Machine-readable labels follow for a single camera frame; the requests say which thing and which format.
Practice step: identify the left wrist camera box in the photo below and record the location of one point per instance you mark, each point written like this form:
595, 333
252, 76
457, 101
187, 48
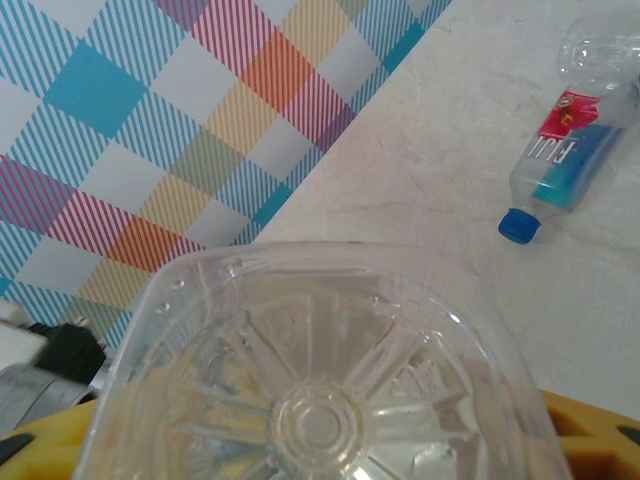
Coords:
17, 340

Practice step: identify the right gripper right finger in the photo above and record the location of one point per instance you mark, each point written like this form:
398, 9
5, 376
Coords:
600, 445

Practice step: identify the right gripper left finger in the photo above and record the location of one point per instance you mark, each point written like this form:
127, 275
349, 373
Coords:
45, 450

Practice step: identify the Fiji water bottle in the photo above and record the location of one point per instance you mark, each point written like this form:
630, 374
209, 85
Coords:
565, 150

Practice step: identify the clear bottle white cap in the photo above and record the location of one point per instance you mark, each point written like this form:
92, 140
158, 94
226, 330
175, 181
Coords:
320, 415

